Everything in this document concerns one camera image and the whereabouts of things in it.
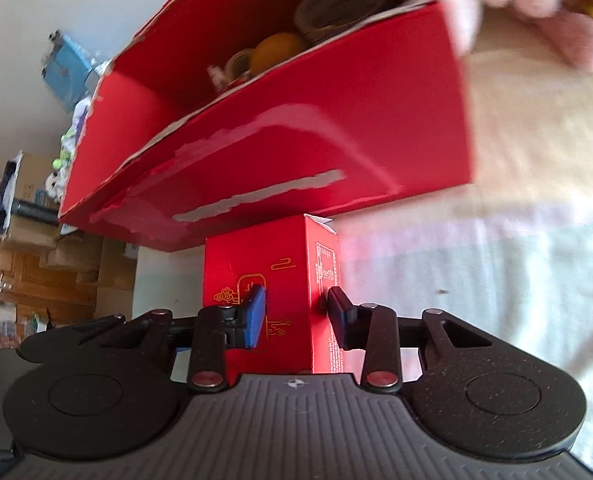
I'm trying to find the small white trinket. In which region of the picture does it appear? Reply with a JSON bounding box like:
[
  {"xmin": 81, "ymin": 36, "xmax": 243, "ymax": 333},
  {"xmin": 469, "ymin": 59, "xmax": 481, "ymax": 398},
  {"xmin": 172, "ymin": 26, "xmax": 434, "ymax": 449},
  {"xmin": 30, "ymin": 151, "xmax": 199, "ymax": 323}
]
[{"xmin": 207, "ymin": 64, "xmax": 230, "ymax": 93}]

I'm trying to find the large red cardboard box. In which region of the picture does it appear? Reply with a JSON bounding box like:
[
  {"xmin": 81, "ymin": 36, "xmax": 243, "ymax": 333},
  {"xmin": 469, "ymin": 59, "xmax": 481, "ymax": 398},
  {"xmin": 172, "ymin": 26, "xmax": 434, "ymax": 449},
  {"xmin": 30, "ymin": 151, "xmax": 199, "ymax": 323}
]
[{"xmin": 56, "ymin": 0, "xmax": 477, "ymax": 253}]

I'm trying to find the large patterned tape roll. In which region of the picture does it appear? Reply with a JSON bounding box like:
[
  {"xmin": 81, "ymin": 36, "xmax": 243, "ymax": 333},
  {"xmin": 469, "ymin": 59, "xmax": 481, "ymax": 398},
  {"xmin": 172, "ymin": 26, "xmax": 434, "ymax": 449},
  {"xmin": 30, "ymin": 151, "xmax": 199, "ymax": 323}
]
[{"xmin": 294, "ymin": 0, "xmax": 394, "ymax": 43}]

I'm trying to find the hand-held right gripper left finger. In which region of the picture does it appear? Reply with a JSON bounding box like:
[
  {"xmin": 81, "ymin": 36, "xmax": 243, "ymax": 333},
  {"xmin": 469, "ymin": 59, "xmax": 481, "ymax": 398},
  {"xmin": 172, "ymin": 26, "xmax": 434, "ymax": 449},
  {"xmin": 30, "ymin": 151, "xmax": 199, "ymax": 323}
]
[{"xmin": 79, "ymin": 284, "xmax": 268, "ymax": 392}]

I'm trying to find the dark hanging cloth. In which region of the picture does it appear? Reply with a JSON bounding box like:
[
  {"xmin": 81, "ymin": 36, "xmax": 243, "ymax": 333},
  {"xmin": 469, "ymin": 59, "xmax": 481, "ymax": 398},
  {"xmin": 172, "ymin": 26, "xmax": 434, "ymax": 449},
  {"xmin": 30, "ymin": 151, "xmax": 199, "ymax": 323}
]
[{"xmin": 0, "ymin": 152, "xmax": 24, "ymax": 233}]

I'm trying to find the orange fruit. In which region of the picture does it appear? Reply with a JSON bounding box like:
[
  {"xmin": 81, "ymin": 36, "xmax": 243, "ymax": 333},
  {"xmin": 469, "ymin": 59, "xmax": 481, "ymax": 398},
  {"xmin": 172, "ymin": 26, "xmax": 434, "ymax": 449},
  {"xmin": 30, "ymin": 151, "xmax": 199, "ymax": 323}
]
[{"xmin": 251, "ymin": 32, "xmax": 307, "ymax": 73}]

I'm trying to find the blue box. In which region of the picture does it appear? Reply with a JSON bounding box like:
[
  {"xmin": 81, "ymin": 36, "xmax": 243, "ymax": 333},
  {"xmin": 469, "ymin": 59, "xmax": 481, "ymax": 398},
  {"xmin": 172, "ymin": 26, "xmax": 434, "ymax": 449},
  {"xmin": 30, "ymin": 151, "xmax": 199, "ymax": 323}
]
[{"xmin": 41, "ymin": 30, "xmax": 104, "ymax": 111}]

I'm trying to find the pale green bear print quilt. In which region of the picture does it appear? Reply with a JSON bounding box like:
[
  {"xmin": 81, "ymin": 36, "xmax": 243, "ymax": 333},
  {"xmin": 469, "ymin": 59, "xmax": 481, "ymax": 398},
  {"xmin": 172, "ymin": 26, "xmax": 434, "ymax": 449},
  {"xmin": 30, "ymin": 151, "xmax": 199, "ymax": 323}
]
[{"xmin": 336, "ymin": 210, "xmax": 593, "ymax": 463}]

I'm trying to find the small red gold-printed box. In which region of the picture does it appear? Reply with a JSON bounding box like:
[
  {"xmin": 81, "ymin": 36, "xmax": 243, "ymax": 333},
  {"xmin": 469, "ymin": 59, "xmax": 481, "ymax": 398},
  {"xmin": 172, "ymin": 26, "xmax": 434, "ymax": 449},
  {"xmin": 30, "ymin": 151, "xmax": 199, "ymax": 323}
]
[{"xmin": 204, "ymin": 213, "xmax": 344, "ymax": 375}]

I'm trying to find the small brown tape roll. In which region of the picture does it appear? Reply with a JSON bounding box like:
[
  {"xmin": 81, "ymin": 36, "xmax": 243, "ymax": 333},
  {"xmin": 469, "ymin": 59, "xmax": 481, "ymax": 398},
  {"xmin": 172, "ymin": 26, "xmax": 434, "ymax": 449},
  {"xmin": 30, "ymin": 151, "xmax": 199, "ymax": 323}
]
[{"xmin": 225, "ymin": 48, "xmax": 257, "ymax": 83}]

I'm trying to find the stack of cardboard boxes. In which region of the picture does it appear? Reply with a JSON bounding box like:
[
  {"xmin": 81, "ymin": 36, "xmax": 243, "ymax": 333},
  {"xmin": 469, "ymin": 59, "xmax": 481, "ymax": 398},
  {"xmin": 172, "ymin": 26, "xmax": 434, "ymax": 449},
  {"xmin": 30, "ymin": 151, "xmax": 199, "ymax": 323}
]
[{"xmin": 1, "ymin": 210, "xmax": 137, "ymax": 306}]

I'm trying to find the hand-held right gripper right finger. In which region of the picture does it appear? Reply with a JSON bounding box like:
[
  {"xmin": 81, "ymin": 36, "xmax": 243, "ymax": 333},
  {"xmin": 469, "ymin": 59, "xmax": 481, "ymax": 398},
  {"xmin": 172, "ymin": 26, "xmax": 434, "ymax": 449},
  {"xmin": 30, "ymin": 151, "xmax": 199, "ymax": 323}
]
[{"xmin": 327, "ymin": 286, "xmax": 493, "ymax": 393}]

